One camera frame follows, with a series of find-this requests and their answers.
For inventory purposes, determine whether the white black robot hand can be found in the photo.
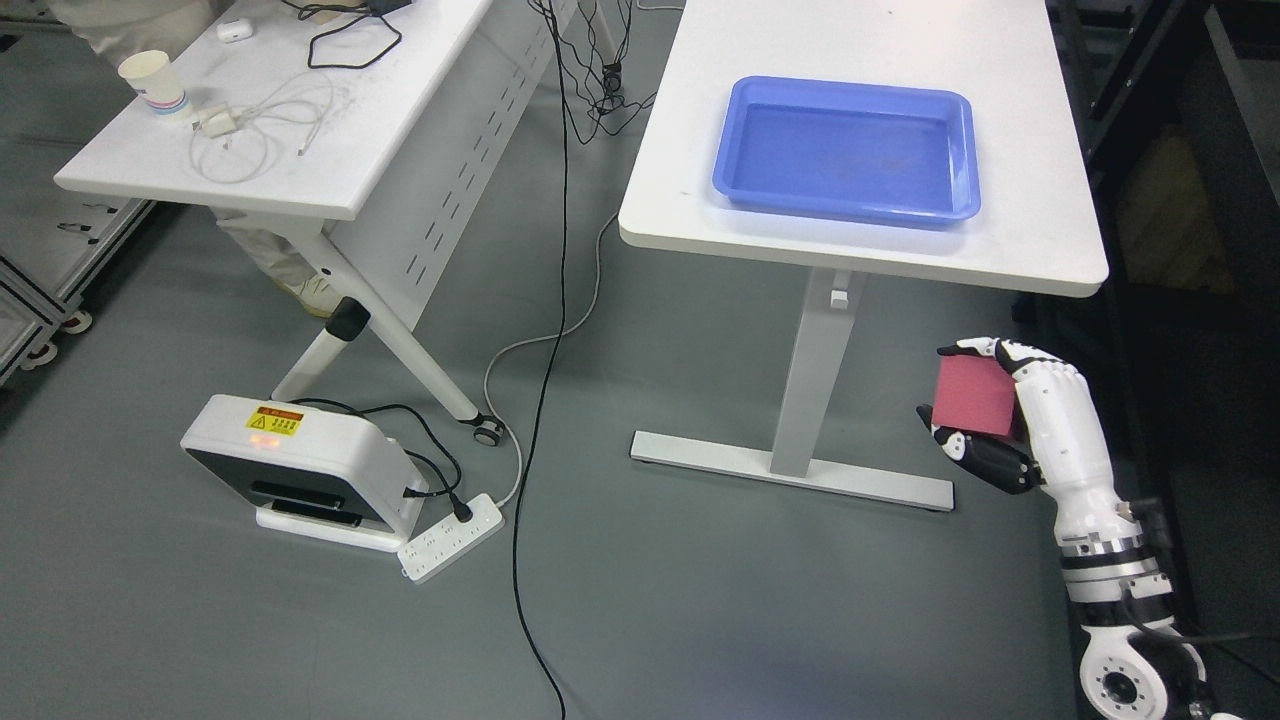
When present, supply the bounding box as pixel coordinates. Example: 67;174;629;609
916;336;1140;547

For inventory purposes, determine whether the pink block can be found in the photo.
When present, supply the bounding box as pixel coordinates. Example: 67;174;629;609
932;355;1018;439

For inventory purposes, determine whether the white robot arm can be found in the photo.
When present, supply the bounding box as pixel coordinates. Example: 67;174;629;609
1060;498;1231;719

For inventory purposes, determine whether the blue plastic tray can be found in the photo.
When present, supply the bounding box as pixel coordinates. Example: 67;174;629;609
710;76;982;228

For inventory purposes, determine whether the white table with metal leg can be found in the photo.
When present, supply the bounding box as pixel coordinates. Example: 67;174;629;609
620;1;1108;512

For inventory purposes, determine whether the white power strip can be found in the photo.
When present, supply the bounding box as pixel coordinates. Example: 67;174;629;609
397;493;506;584

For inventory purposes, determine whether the white folding table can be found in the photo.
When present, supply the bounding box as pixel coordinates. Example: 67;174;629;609
54;1;556;446

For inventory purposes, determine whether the white box device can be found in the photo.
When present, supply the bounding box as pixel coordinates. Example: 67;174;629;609
180;395;426;552

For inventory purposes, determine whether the white earbuds case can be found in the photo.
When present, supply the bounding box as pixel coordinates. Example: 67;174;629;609
216;18;255;44

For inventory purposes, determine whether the paper cup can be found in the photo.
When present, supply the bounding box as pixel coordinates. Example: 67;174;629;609
116;50;192;122

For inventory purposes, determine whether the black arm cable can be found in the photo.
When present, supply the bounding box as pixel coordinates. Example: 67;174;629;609
1120;497;1280;701

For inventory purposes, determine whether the grey cable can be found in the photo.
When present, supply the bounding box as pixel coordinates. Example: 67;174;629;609
483;210;621;506

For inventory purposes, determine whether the long black cable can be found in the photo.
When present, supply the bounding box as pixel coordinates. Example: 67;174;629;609
511;0;660;720

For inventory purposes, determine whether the white charger with cable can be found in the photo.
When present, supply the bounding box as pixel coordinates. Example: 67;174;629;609
187;70;349;184

